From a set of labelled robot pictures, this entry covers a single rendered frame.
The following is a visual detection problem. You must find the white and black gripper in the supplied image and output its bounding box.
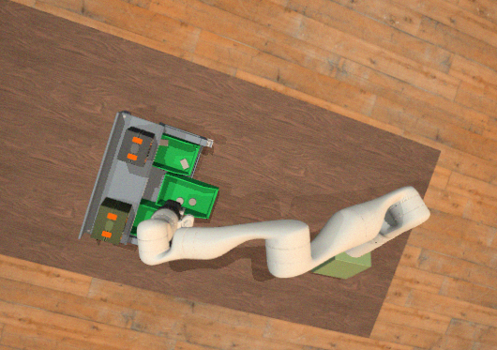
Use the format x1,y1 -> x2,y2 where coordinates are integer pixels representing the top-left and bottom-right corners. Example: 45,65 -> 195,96
151,199 -> 194,231

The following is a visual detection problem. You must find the olive green tool case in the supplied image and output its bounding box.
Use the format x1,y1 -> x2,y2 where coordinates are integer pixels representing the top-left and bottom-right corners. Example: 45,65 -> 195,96
91,197 -> 132,245

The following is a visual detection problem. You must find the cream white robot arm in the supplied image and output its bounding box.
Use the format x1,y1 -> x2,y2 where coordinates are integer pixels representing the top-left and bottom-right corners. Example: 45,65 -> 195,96
137,186 -> 430,278

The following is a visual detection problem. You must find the dark grey case with orange latches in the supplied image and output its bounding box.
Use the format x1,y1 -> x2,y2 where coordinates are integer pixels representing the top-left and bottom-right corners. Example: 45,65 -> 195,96
117,127 -> 155,167

